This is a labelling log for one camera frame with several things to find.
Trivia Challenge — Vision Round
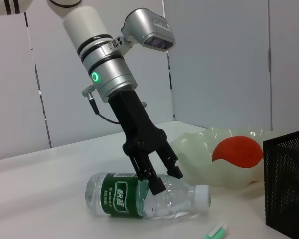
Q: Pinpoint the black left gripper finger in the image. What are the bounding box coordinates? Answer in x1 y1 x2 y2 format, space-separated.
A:
126 149 166 195
155 141 184 179

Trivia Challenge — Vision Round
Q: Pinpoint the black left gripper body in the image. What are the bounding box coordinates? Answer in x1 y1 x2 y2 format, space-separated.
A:
107 89 169 158

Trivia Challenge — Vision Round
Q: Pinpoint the clear green-label water bottle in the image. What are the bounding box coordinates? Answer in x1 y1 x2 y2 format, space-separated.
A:
85 172 212 220

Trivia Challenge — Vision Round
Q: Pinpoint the red orange fruit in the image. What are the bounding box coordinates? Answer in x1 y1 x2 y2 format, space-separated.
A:
211 135 264 169

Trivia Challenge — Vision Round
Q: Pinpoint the pale green wavy fruit plate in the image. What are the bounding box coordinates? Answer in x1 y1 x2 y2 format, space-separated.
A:
169 125 277 189

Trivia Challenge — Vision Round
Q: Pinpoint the green pen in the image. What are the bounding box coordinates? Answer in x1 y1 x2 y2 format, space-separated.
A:
205 223 229 239

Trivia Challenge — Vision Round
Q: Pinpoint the black mesh pen holder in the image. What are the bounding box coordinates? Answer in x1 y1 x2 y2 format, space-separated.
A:
263 129 299 239

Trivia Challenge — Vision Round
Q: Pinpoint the left gripper connector cable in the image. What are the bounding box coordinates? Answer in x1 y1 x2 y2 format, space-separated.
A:
81 84 122 124

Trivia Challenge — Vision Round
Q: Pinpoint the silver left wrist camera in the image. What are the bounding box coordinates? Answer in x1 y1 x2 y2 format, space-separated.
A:
121 8 177 52

